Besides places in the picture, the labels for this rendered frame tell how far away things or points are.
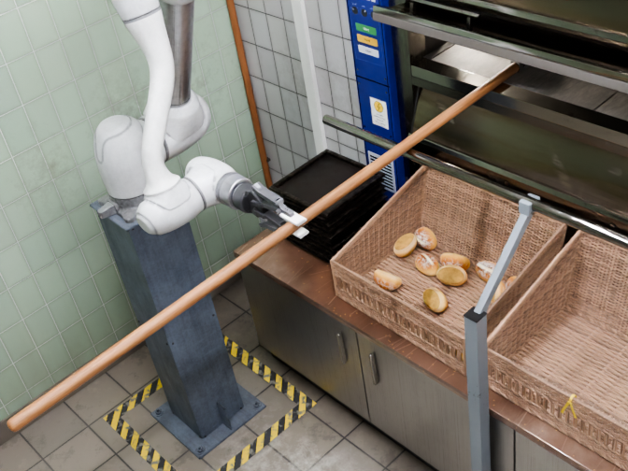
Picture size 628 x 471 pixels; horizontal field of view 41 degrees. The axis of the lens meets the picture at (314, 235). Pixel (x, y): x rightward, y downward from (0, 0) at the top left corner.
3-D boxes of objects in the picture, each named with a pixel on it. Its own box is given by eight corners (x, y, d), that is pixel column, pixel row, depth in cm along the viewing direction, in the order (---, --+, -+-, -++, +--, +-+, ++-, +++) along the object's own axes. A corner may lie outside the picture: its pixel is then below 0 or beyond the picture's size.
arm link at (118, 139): (95, 190, 259) (72, 128, 245) (141, 161, 268) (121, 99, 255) (127, 206, 249) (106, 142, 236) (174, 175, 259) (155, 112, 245)
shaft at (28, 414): (15, 436, 171) (9, 427, 169) (7, 429, 172) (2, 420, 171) (520, 72, 252) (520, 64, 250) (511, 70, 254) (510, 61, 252)
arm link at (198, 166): (248, 193, 231) (210, 219, 225) (213, 175, 241) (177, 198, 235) (239, 161, 224) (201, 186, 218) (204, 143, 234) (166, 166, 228)
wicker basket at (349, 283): (432, 222, 299) (427, 157, 282) (568, 291, 263) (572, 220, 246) (332, 295, 277) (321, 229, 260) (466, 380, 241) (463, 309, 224)
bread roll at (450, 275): (464, 288, 267) (468, 286, 272) (467, 266, 266) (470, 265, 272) (434, 284, 270) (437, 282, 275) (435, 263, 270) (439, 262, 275)
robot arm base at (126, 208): (86, 209, 261) (80, 194, 258) (145, 176, 272) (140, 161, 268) (117, 231, 250) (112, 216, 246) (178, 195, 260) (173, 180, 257)
